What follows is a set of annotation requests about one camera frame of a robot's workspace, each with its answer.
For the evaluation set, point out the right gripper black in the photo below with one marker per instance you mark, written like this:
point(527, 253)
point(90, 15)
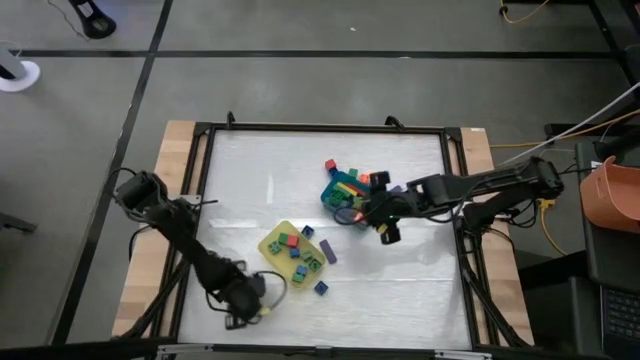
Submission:
point(400, 205)

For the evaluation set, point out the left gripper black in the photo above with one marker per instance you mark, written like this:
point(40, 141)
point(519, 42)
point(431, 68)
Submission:
point(240, 300)

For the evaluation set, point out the purple rectangular block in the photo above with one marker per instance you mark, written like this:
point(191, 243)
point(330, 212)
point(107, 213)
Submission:
point(328, 251)
point(396, 189)

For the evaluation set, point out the orange rectangular block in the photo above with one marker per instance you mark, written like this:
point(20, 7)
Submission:
point(357, 216)

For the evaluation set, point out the red rectangular block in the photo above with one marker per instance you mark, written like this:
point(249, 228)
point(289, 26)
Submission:
point(359, 190)

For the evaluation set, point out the yellow rectangular block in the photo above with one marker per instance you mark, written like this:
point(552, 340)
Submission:
point(346, 188)

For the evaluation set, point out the small green stud brick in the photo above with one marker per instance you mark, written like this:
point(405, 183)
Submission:
point(306, 256)
point(274, 246)
point(353, 172)
point(298, 278)
point(283, 239)
point(315, 265)

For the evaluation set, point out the small red stud brick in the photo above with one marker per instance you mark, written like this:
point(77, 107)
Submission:
point(330, 164)
point(293, 241)

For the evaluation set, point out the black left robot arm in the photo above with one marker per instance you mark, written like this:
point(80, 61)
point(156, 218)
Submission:
point(165, 220)

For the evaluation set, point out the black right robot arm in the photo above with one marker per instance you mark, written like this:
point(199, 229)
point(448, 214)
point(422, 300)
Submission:
point(500, 185)

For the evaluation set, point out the small orange stud brick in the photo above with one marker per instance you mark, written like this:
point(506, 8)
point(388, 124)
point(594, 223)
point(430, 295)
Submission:
point(364, 178)

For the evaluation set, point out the yellow translucent plastic bin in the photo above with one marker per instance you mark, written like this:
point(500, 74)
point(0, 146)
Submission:
point(282, 262)

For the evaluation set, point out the teal plastic bin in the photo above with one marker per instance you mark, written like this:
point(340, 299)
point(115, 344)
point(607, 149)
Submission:
point(332, 179)

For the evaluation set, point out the black and silver crossbar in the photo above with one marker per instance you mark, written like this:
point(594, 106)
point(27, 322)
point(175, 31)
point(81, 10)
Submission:
point(320, 351)

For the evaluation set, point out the white table cover sheet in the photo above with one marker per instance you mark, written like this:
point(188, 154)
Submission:
point(250, 165)

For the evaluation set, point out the orange plastic tub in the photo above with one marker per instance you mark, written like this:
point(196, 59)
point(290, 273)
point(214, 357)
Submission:
point(612, 197)

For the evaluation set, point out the black furniture leg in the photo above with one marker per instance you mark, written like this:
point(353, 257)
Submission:
point(15, 223)

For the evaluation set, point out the black side desk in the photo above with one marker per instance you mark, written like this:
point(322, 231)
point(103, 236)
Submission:
point(615, 260)

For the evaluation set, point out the black keyboard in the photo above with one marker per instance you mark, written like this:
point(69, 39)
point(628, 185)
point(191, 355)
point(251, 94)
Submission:
point(620, 315)

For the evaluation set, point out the black metal stand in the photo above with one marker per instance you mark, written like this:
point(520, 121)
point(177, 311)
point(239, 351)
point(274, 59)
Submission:
point(607, 30)

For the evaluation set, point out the white round stand base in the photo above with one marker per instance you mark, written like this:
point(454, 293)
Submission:
point(20, 77)

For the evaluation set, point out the black stand base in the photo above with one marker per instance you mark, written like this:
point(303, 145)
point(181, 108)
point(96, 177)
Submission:
point(95, 22)

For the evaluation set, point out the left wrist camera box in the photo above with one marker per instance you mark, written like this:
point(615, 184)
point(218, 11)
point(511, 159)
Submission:
point(258, 284)

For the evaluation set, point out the black frame clamp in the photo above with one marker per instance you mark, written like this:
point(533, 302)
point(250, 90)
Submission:
point(395, 122)
point(230, 118)

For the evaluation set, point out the black metal table frame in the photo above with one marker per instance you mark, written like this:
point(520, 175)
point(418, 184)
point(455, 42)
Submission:
point(325, 127)

